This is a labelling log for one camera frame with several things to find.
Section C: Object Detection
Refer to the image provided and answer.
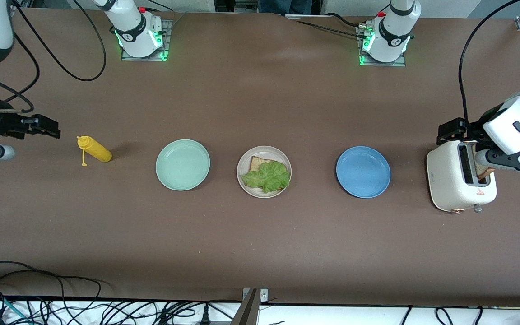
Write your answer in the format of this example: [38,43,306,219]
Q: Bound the brown toast slice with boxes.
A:
[249,156,289,191]
[476,165,496,182]

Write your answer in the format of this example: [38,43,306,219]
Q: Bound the yellow squeeze bottle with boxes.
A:
[77,135,112,167]

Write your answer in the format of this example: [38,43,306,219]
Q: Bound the green lettuce leaf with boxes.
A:
[241,161,292,194]

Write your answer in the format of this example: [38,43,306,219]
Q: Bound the blue plate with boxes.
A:
[336,146,391,199]

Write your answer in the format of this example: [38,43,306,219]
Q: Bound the mint green plate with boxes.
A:
[155,139,211,191]

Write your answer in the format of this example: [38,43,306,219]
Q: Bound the beige plate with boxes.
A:
[237,145,293,199]

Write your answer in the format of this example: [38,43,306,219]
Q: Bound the white toaster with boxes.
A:
[426,139,498,214]

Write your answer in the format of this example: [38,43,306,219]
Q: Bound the person in blue jeans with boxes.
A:
[258,0,313,14]

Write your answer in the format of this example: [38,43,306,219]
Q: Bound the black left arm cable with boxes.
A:
[458,0,520,125]

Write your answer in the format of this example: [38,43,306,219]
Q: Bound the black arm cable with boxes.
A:
[458,0,520,125]
[0,0,107,113]

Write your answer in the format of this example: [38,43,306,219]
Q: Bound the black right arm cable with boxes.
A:
[0,0,107,113]

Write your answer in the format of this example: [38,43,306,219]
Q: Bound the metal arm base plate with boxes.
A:
[356,25,407,67]
[121,18,173,61]

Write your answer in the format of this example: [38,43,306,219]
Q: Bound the thin black looping cable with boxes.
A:
[0,261,107,301]

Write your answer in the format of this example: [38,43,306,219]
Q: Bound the black base power cable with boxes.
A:
[287,14,369,39]

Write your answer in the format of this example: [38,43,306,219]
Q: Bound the short black cables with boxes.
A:
[400,306,484,325]

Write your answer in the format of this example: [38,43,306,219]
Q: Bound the tangled black cables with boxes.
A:
[0,284,288,325]

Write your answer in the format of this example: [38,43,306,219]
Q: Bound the grey metal bracket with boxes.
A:
[241,288,269,325]

